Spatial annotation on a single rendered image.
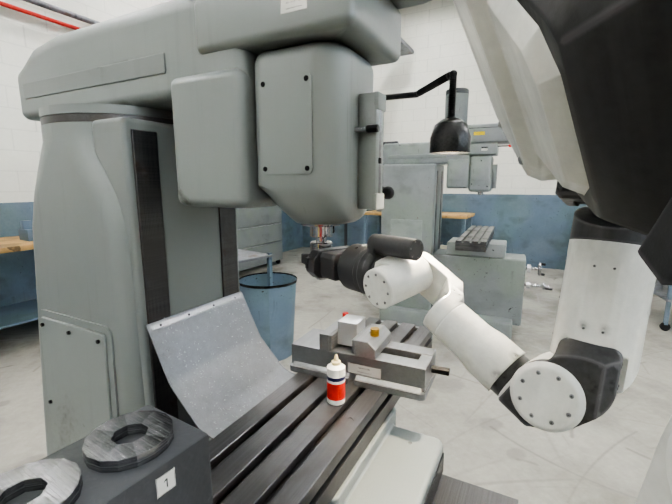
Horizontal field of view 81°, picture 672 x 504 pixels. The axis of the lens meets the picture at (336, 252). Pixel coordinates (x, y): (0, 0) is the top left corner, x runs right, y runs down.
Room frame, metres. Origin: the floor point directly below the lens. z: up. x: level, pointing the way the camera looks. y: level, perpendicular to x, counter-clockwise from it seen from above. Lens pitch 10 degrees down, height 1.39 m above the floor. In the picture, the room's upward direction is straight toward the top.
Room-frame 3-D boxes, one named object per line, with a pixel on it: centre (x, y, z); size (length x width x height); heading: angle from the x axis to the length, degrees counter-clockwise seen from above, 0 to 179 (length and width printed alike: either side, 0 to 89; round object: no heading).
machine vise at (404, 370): (0.93, -0.07, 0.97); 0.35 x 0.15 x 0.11; 65
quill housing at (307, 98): (0.81, 0.03, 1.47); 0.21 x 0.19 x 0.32; 152
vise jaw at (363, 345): (0.92, -0.09, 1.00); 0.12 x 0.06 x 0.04; 155
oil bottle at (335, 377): (0.79, 0.00, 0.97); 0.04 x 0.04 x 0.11
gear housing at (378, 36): (0.83, 0.07, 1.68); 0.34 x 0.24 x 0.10; 62
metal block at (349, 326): (0.94, -0.04, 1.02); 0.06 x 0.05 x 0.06; 155
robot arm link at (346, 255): (0.74, -0.03, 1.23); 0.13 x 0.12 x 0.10; 128
